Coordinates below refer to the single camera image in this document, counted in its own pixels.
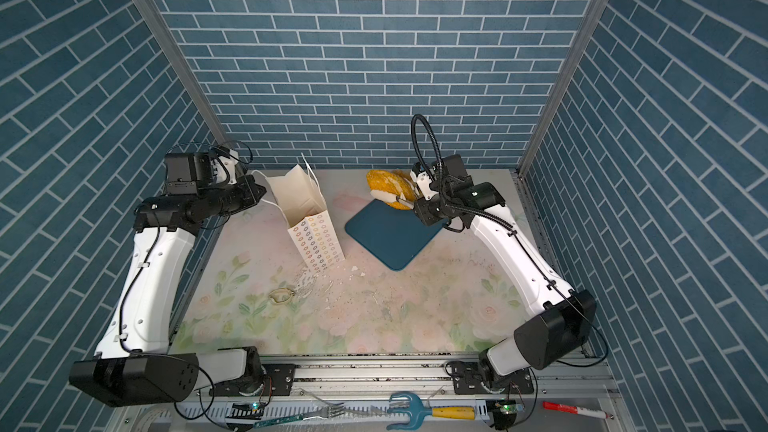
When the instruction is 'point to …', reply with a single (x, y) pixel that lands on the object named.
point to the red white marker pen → (577, 410)
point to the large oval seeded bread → (393, 187)
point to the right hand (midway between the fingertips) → (419, 203)
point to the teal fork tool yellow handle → (418, 410)
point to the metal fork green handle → (332, 411)
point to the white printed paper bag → (299, 199)
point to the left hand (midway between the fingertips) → (267, 186)
